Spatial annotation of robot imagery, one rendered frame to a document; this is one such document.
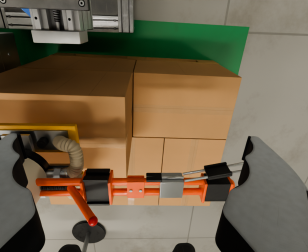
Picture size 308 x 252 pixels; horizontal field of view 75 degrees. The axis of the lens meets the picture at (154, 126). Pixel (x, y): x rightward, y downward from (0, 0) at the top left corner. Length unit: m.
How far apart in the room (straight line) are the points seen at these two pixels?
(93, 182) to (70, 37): 0.42
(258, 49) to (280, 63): 0.23
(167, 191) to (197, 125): 0.71
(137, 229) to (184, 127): 1.82
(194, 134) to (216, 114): 0.18
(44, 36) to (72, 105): 0.23
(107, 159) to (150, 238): 2.16
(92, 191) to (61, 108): 0.33
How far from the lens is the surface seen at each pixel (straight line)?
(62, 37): 0.69
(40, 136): 0.72
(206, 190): 0.64
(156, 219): 2.65
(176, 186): 0.62
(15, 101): 0.87
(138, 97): 1.15
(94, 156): 0.87
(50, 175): 0.71
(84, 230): 2.84
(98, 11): 1.45
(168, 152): 1.33
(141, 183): 0.60
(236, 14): 1.76
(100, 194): 0.64
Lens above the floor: 1.63
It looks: 63 degrees down
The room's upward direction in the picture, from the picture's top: 176 degrees clockwise
